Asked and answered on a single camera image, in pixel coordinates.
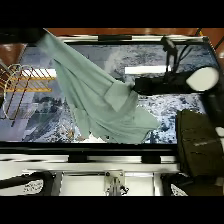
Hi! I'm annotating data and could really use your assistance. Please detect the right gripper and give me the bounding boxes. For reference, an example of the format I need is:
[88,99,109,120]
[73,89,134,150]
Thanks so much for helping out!
[132,76,167,97]

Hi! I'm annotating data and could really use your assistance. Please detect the grey-green shirt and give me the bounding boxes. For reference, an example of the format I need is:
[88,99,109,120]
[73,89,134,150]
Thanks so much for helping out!
[35,31,162,145]

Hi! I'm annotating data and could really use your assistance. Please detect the dark olive garment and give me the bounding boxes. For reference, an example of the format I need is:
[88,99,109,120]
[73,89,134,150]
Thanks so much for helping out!
[175,109,224,178]

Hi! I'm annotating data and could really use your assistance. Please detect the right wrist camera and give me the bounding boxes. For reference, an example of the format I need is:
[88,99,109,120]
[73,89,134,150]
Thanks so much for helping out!
[160,35,180,83]

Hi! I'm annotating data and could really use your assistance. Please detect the black cable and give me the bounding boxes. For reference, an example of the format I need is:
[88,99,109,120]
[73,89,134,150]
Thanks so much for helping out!
[174,43,196,73]

